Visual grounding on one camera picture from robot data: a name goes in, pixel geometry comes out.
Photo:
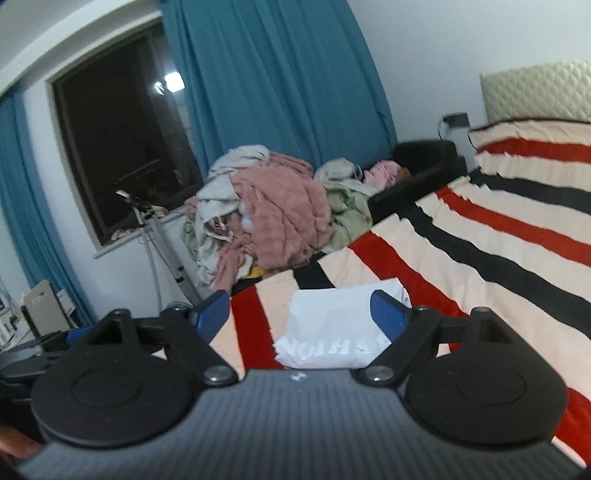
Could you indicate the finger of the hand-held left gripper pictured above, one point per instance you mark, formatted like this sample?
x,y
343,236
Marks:
x,y
55,344

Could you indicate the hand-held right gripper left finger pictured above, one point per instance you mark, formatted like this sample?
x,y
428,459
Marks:
x,y
212,316

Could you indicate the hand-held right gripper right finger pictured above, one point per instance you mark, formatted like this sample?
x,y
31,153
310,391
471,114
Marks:
x,y
387,316

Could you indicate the white printed t-shirt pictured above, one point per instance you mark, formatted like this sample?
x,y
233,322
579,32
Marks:
x,y
332,323

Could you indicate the person's left hand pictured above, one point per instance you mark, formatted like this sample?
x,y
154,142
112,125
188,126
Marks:
x,y
16,445

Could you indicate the yellow garment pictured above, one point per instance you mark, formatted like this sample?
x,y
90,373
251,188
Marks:
x,y
256,272

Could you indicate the pink garment steamer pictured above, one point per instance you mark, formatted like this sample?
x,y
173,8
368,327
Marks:
x,y
166,249

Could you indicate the pale green printed garment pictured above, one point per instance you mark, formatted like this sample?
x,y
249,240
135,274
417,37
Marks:
x,y
188,235

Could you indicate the white blue plush toy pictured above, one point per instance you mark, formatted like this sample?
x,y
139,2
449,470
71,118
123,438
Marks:
x,y
248,220

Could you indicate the striped cream red black blanket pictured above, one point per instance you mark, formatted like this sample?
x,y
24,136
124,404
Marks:
x,y
485,277

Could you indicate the pale green fleece blanket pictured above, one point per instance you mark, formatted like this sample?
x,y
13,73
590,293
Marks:
x,y
346,207

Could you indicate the pink fluffy robe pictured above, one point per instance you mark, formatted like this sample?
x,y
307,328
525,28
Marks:
x,y
281,217

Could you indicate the white hooded garment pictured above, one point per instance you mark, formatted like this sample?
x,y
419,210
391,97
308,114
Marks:
x,y
217,189

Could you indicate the black sofa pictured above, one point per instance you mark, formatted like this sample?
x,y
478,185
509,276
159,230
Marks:
x,y
415,184

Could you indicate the light pink garment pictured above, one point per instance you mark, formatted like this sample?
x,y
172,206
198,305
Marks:
x,y
381,173

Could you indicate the dark window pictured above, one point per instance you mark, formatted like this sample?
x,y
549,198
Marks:
x,y
124,129

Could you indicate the beige quilted headboard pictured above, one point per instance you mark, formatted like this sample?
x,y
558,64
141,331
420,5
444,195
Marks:
x,y
535,92

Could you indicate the beige chair black frame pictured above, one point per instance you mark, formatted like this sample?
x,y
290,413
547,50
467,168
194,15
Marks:
x,y
44,304

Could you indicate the black wall charger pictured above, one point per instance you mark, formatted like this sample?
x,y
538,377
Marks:
x,y
455,121

